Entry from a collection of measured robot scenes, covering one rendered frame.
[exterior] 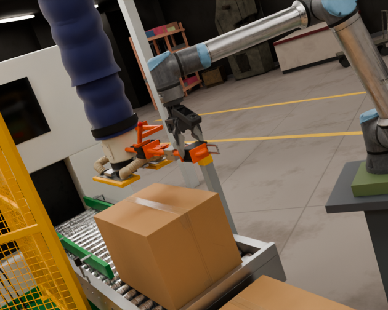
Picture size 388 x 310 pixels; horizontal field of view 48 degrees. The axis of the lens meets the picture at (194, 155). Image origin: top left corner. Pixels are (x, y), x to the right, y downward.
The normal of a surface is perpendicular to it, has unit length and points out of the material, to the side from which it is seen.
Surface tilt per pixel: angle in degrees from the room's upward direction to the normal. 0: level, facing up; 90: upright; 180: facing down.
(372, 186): 90
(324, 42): 90
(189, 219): 90
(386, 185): 90
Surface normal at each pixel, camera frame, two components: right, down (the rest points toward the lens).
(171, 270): 0.55, 0.02
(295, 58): -0.46, 0.38
